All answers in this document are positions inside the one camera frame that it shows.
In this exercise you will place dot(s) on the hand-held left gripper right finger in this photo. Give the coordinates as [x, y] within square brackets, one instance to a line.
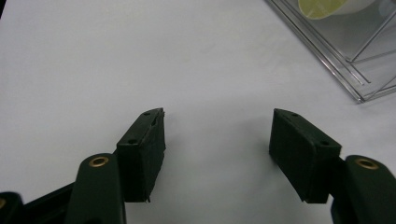
[299, 155]

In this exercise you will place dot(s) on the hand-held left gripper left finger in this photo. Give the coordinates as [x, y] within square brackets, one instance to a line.
[141, 155]

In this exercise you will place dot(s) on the clear plastic box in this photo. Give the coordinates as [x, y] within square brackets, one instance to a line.
[358, 46]

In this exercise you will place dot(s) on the pile of yellow-lidded capsules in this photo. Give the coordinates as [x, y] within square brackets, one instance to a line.
[323, 7]

